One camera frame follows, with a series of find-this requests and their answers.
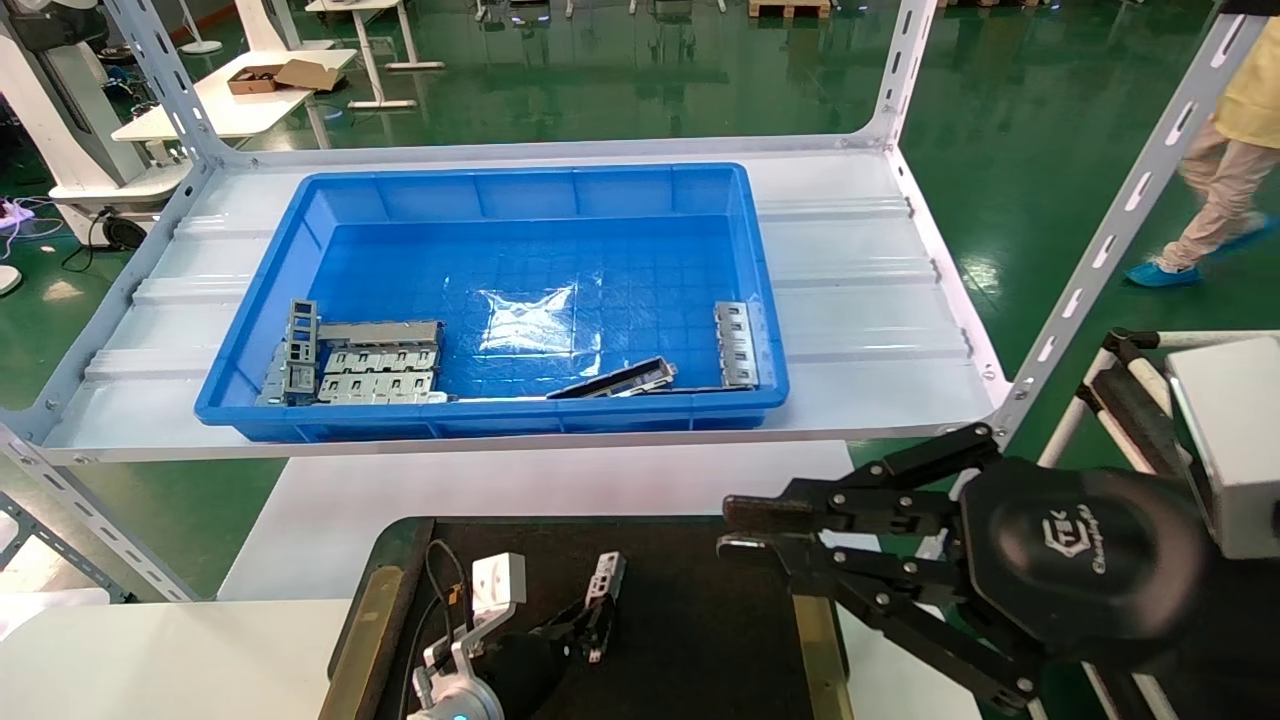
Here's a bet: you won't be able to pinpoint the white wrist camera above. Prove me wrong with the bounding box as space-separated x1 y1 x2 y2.
425 552 528 691
1163 335 1280 561

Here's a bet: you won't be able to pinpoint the clear plastic film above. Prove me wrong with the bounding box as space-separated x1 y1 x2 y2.
478 285 603 363

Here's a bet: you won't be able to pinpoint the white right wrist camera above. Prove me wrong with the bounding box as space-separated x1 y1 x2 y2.
1163 335 1280 561

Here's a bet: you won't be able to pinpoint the open flat cardboard box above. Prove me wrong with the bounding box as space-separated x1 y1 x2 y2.
227 58 343 97

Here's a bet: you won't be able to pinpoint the white table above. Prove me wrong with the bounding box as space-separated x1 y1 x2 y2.
0 440 986 720

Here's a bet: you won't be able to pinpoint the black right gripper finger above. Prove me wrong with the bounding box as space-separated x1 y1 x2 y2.
716 535 1047 712
722 423 1002 537

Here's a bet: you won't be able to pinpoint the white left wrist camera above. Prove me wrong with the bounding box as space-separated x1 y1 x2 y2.
425 552 528 691

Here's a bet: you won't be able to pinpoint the grey long metal part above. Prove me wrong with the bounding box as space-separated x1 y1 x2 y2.
318 319 446 351

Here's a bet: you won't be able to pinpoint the white work desk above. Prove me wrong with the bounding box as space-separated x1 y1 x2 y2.
110 45 359 151

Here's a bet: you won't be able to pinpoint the dark long metal part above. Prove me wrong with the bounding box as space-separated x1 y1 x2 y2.
545 357 679 401

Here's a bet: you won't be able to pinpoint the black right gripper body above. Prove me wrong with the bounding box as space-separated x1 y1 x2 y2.
958 458 1217 666

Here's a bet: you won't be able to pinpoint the blue plastic bin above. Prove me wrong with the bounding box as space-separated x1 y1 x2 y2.
193 163 791 444

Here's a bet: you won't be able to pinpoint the pipe frame cart black shelves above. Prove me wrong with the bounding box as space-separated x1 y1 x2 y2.
925 328 1280 720

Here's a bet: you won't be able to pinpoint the white standing desk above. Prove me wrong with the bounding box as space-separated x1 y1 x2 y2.
305 0 447 110

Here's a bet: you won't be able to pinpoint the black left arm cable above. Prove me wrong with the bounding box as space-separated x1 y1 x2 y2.
413 538 471 720

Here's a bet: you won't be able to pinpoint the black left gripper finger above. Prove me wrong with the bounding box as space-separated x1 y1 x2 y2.
530 598 607 642
570 619 614 667

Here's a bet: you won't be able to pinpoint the grey slanted metal part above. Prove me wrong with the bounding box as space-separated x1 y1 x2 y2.
257 343 291 407

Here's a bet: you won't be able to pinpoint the white wheeled humanoid robot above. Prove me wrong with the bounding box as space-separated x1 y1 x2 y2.
0 0 193 229

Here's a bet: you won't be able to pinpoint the white metal shelving rack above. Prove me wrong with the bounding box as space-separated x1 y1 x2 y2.
0 0 1280 606

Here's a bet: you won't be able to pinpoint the black flat container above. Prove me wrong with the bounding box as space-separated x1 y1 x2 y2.
318 515 851 720

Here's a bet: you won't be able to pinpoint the walking person yellow top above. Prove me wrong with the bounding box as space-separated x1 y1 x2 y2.
1123 40 1280 291

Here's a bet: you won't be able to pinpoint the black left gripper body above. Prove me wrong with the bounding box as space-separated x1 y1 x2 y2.
478 625 582 720

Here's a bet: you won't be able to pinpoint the grey upright metal part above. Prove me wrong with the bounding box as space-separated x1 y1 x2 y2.
283 298 321 403

